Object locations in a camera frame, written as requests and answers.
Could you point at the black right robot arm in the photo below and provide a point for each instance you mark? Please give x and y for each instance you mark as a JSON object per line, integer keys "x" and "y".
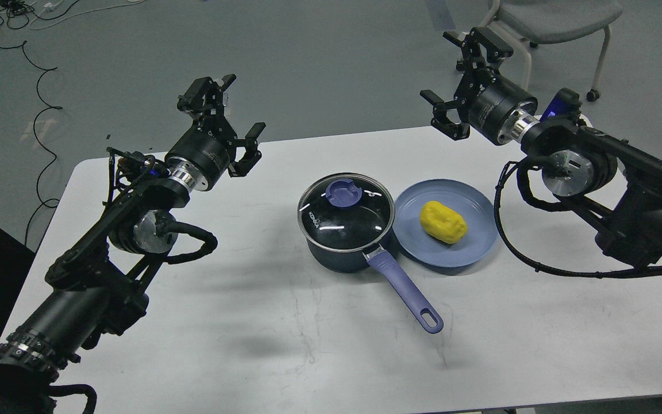
{"x": 567, "y": 166}

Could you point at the yellow potato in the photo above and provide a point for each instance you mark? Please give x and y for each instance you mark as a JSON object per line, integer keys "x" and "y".
{"x": 442, "y": 223}

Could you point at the dark blue saucepan purple handle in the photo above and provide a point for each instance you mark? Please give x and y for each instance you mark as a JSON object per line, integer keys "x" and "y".
{"x": 379, "y": 258}

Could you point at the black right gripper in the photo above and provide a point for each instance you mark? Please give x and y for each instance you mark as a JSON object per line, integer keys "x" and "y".
{"x": 483, "y": 99}

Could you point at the grey office chair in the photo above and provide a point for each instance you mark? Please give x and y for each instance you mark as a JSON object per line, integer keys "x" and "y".
{"x": 552, "y": 22}

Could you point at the blue plate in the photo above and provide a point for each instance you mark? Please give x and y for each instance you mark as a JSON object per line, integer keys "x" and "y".
{"x": 475, "y": 208}

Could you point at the glass lid purple knob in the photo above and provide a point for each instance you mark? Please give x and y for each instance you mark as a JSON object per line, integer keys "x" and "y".
{"x": 345, "y": 212}

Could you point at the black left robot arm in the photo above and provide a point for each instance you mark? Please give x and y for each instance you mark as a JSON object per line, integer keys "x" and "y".
{"x": 99, "y": 283}

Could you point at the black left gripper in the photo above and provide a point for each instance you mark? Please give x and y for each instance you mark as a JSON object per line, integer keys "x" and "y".
{"x": 209, "y": 148}

